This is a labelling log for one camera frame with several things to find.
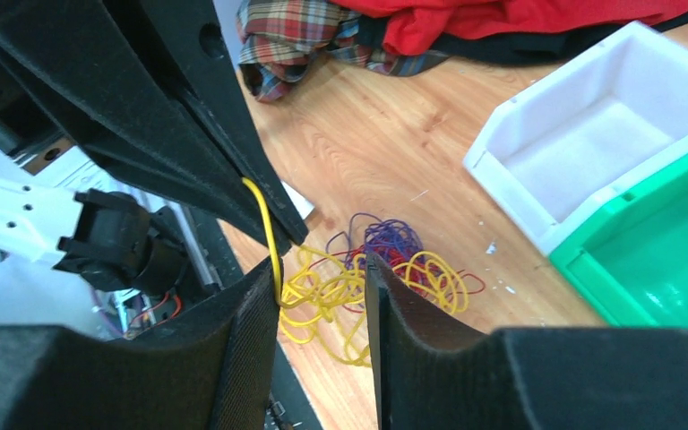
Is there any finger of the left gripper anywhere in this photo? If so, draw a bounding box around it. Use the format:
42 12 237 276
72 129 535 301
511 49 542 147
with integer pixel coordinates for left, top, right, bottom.
0 1 265 242
104 1 309 247

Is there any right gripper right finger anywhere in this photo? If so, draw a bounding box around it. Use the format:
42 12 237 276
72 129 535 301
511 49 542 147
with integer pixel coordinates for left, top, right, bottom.
365 254 688 429

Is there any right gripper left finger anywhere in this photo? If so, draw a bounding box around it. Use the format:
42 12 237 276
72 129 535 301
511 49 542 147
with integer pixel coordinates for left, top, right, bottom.
0 256 285 430

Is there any red cable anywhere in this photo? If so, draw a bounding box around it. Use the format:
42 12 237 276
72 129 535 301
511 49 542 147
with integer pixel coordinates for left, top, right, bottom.
296 249 487 315

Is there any yellow cable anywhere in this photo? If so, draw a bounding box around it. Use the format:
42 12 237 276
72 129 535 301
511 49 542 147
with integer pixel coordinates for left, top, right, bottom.
241 176 471 369

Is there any purple cable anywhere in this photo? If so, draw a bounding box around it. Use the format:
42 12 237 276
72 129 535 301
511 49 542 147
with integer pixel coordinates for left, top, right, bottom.
324 212 426 270

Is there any plaid shirt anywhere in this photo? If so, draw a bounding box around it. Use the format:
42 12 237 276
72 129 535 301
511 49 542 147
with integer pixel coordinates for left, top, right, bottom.
236 1 448 103

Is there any red t-shirt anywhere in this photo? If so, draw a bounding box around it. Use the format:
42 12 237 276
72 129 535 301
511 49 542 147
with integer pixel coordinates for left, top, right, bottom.
335 0 688 56

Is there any green plastic bin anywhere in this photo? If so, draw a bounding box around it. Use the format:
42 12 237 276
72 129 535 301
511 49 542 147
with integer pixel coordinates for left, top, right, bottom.
549 154 688 329

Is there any black garment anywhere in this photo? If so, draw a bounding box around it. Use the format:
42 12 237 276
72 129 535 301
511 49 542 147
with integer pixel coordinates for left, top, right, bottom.
356 12 688 66

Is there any white plastic bin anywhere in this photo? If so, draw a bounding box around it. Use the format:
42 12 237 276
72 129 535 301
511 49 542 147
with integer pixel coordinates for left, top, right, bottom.
463 22 688 255

